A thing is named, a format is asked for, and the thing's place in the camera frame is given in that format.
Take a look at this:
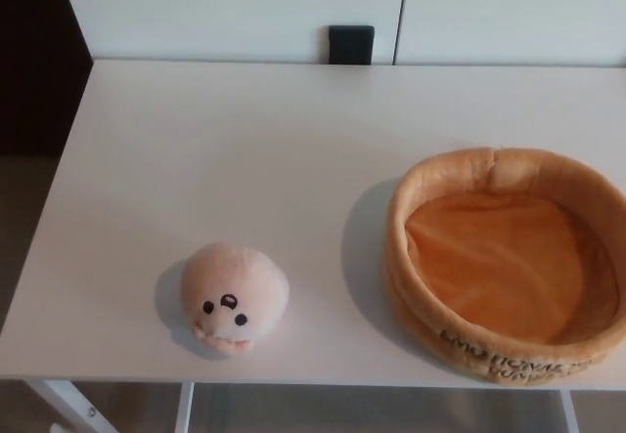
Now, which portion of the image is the black wall socket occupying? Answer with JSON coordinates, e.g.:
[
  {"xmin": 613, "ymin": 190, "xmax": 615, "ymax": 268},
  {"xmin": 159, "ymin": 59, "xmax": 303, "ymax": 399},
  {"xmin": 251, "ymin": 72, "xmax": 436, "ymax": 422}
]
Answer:
[{"xmin": 328, "ymin": 24, "xmax": 376, "ymax": 66}]

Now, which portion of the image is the beige plush dumpling toy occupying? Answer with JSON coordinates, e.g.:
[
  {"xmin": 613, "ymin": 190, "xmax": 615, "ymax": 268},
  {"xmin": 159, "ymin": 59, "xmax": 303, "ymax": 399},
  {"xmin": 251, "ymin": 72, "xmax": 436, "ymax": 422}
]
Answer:
[{"xmin": 178, "ymin": 240, "xmax": 290, "ymax": 356}]

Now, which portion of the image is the dark brown wooden panel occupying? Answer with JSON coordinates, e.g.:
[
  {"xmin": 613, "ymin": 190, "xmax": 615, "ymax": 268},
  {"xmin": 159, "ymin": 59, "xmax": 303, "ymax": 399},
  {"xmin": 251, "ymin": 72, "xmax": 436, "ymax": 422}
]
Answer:
[{"xmin": 0, "ymin": 0, "xmax": 94, "ymax": 160}]

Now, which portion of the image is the white table leg frame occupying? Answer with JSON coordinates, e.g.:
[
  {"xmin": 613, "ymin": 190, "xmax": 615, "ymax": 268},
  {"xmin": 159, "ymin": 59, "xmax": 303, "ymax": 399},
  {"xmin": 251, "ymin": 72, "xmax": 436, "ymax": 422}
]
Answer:
[
  {"xmin": 174, "ymin": 382, "xmax": 196, "ymax": 433},
  {"xmin": 559, "ymin": 387, "xmax": 582, "ymax": 433}
]

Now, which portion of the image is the white diagonal table brace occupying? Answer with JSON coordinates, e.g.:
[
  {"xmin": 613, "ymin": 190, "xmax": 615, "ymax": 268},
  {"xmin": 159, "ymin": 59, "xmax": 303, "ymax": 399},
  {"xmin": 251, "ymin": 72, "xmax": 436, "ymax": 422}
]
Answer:
[{"xmin": 22, "ymin": 379, "xmax": 121, "ymax": 433}]

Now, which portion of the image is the orange round plush plate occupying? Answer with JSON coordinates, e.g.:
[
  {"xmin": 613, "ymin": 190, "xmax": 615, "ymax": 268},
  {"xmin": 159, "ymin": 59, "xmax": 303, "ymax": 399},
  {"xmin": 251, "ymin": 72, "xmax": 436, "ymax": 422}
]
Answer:
[{"xmin": 383, "ymin": 147, "xmax": 626, "ymax": 385}]

